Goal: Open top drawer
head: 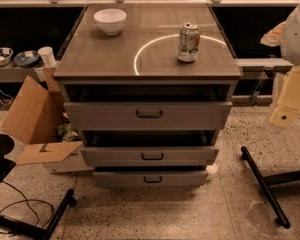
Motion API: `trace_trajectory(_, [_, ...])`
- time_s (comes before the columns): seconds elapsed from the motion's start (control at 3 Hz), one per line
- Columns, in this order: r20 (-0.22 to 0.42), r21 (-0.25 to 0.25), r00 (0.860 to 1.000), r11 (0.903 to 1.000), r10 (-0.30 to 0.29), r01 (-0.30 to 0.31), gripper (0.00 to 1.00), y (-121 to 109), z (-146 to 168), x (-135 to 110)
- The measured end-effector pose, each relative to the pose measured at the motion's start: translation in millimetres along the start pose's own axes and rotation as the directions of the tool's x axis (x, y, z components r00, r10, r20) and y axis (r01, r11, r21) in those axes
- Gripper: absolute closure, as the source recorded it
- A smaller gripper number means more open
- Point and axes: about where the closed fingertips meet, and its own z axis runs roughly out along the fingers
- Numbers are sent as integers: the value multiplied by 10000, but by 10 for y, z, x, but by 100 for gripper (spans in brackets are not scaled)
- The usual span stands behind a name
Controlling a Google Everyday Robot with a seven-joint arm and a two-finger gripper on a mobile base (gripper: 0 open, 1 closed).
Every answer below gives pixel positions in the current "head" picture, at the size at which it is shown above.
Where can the blue bowl left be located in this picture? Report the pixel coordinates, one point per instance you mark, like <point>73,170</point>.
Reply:
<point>5,55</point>

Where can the grey middle drawer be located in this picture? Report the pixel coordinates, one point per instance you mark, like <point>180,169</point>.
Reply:
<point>148,148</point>

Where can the blue bowl right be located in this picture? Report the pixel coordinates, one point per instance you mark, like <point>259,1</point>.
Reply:
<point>26,59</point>

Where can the grey drawer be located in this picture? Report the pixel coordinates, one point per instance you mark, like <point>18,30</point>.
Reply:
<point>161,176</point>
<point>146,107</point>
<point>148,148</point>

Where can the grey drawer cabinet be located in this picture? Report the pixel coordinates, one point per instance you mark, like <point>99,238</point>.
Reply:
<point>146,53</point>

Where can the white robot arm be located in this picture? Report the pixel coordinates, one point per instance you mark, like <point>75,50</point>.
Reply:
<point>286,35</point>

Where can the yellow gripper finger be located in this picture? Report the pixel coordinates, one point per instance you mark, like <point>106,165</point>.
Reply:
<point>287,107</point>

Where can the brown cardboard box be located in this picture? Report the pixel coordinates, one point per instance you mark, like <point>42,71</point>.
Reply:
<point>33,119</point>

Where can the white paper cup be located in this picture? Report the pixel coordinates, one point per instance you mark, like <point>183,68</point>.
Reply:
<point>47,55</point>

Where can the grey bottom drawer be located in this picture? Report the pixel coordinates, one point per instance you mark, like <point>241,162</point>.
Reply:
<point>161,176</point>

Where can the crumpled soda can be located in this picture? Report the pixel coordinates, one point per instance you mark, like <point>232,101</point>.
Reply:
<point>189,39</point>

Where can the white ceramic bowl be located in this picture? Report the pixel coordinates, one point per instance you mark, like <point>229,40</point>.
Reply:
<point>110,21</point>

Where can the grey side shelf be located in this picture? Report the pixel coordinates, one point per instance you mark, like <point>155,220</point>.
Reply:
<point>15,74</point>

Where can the grey top drawer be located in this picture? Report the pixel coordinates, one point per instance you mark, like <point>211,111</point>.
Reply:
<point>146,107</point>

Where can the blue bowl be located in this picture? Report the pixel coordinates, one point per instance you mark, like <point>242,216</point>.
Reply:
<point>5,55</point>
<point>26,59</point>

